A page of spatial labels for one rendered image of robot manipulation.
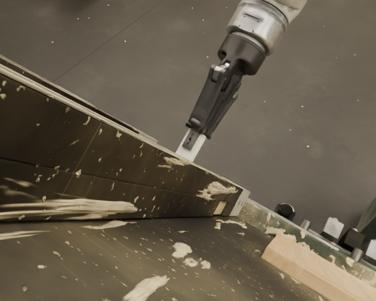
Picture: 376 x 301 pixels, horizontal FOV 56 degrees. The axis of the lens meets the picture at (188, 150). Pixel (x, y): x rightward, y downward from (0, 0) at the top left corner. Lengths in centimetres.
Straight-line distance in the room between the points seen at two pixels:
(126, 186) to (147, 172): 3
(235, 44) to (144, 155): 34
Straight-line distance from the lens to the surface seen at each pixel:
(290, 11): 63
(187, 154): 58
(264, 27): 60
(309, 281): 54
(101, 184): 26
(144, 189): 32
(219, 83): 55
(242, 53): 58
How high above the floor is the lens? 173
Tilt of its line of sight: 54 degrees down
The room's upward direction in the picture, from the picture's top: straight up
